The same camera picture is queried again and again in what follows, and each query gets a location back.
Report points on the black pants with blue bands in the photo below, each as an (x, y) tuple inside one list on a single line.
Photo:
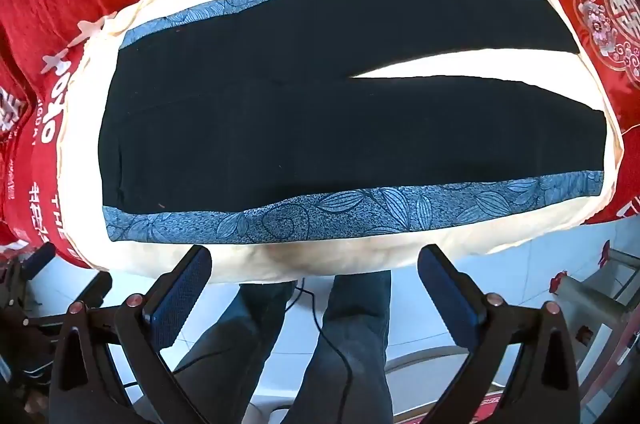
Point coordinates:
[(310, 124)]

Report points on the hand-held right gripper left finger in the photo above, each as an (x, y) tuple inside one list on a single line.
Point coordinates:
[(182, 289)]

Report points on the grey metal stool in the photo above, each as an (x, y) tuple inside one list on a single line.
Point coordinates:
[(595, 299)]

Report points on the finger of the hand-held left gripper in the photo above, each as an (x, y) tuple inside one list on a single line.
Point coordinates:
[(95, 288), (40, 259)]

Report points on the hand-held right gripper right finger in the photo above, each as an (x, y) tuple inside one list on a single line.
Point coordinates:
[(447, 291)]

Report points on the cream padded mat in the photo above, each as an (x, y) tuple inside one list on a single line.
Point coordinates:
[(505, 67)]

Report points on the red embroidered cushion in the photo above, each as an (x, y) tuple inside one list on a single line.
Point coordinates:
[(607, 19)]

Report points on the person's right leg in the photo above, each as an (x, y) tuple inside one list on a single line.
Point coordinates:
[(350, 334)]

